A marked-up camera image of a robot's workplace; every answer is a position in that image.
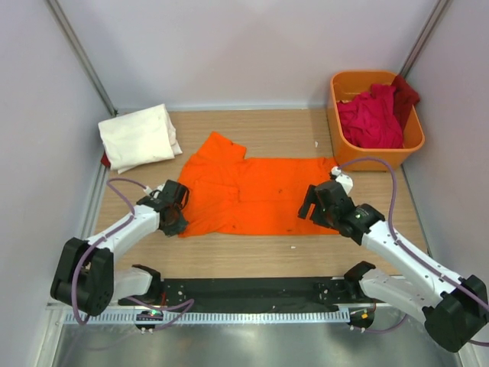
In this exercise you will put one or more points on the orange t shirt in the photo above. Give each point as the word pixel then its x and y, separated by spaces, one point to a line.
pixel 232 194

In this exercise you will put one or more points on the white slotted cable duct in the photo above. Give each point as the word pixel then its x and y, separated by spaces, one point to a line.
pixel 140 316

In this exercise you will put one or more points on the magenta t shirt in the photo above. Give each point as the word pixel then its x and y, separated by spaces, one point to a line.
pixel 368 120

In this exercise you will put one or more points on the right aluminium frame post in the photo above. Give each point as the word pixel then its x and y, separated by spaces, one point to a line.
pixel 432 22

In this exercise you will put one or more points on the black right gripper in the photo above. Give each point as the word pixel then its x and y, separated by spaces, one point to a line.
pixel 312 197

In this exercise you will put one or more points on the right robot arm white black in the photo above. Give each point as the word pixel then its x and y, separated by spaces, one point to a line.
pixel 452 309

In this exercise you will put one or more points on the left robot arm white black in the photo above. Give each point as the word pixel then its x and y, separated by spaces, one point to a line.
pixel 86 278

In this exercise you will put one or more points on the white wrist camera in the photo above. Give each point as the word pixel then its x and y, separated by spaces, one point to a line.
pixel 153 192
pixel 337 175

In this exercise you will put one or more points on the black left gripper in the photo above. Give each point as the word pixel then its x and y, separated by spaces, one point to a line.
pixel 178 228

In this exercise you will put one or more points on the folded red shirt under white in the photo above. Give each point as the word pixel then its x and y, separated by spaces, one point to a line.
pixel 105 161

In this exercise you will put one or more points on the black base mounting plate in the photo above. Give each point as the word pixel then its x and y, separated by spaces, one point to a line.
pixel 263 295

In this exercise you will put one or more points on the dark red t shirt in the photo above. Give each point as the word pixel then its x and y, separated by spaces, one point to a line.
pixel 404 99

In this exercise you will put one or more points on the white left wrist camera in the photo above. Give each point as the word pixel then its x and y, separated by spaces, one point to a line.
pixel 153 192

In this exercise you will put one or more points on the left aluminium frame post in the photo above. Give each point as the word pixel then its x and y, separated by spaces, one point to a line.
pixel 75 44

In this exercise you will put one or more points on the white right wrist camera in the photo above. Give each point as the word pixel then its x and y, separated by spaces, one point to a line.
pixel 337 175

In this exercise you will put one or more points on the aluminium frame post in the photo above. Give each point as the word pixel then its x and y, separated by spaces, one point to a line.
pixel 75 44
pixel 432 22

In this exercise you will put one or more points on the orange plastic bin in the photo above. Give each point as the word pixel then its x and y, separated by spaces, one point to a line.
pixel 346 85

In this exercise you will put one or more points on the folded white t shirt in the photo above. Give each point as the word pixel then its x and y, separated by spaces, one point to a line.
pixel 142 137

